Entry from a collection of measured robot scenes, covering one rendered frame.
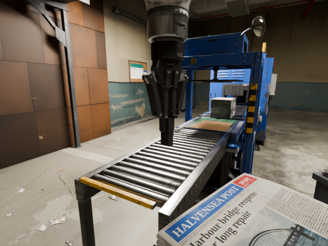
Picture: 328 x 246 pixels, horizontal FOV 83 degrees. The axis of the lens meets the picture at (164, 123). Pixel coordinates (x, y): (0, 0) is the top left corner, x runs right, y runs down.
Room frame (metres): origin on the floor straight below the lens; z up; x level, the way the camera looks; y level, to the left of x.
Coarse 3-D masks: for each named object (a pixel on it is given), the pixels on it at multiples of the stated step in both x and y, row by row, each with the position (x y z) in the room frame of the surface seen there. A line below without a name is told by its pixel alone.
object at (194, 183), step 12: (228, 132) 1.77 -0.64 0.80; (216, 144) 1.40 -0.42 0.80; (228, 144) 1.67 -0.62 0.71; (216, 156) 1.24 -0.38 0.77; (204, 168) 0.98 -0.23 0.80; (192, 180) 0.85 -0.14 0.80; (204, 180) 0.99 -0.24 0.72; (180, 192) 0.75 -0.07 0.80; (192, 192) 0.81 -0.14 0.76; (168, 204) 0.66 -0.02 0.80; (180, 204) 0.68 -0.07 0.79; (192, 204) 0.82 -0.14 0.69; (168, 216) 0.60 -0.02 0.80
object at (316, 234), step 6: (324, 210) 0.29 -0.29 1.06; (324, 216) 0.28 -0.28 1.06; (318, 222) 0.26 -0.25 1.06; (324, 222) 0.26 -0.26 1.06; (318, 228) 0.25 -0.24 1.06; (324, 228) 0.25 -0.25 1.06; (312, 234) 0.24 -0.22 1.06; (318, 234) 0.24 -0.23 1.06; (324, 234) 0.24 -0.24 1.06; (312, 240) 0.23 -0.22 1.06; (318, 240) 0.23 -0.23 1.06; (324, 240) 0.23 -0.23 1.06
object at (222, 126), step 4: (204, 120) 2.38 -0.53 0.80; (196, 124) 2.12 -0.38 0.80; (200, 124) 2.12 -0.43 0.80; (204, 124) 2.12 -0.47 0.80; (208, 124) 2.12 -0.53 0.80; (212, 124) 2.12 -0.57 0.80; (216, 124) 2.12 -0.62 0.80; (220, 124) 2.12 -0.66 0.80; (224, 124) 2.12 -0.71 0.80; (228, 124) 2.12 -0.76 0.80; (204, 128) 1.93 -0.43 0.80; (208, 128) 1.93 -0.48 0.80; (212, 128) 1.93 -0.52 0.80; (216, 128) 1.93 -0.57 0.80; (220, 128) 1.93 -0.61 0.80; (224, 128) 1.93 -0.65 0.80
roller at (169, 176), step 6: (120, 162) 1.07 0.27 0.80; (132, 168) 1.01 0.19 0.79; (138, 168) 1.00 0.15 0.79; (144, 168) 0.99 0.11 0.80; (150, 174) 0.95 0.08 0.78; (156, 174) 0.93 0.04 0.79; (162, 174) 0.92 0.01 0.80; (168, 174) 0.91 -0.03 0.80; (174, 180) 0.88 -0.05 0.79; (180, 180) 0.87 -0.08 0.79
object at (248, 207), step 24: (216, 192) 0.34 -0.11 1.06; (240, 192) 0.34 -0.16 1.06; (264, 192) 0.34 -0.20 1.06; (288, 192) 0.34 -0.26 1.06; (192, 216) 0.27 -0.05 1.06; (216, 216) 0.27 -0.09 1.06; (240, 216) 0.27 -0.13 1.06; (264, 216) 0.27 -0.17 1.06; (288, 216) 0.27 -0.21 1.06; (312, 216) 0.27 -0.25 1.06; (168, 240) 0.23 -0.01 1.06; (192, 240) 0.23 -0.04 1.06; (216, 240) 0.22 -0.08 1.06; (240, 240) 0.22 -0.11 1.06; (264, 240) 0.22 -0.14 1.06; (288, 240) 0.23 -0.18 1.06
